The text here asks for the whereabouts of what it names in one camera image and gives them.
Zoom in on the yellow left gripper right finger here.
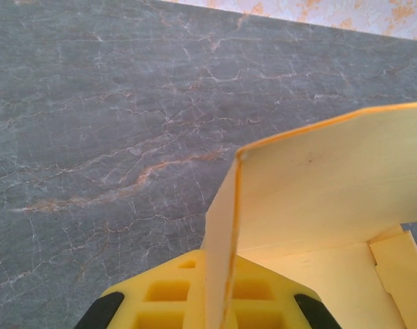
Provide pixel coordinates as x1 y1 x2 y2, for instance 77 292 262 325
228 255 344 329

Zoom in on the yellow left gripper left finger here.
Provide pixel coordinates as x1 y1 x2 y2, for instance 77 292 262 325
73 249 207 329

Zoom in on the tan paper box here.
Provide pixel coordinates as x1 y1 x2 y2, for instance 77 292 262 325
200 100 417 329

